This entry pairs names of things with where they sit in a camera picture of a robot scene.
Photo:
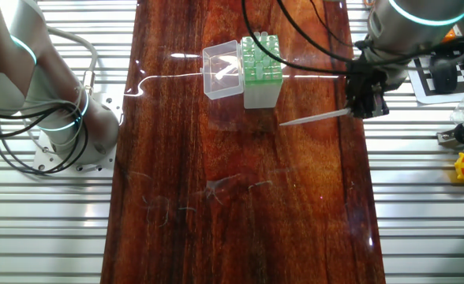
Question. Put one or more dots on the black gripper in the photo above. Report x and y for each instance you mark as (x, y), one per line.
(366, 83)

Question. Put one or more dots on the pipette tip box green rack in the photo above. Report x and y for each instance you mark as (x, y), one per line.
(259, 96)

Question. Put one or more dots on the checkerboard calibration sheet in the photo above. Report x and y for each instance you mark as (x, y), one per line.
(421, 90)

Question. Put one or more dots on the black computer mouse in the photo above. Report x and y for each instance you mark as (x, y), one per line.
(444, 75)

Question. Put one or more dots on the clear plastic cup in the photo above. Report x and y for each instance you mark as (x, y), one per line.
(459, 116)

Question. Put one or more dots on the glossy wood grain board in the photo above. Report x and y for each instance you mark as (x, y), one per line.
(236, 197)

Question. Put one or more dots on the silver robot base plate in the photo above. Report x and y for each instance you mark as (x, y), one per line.
(111, 106)

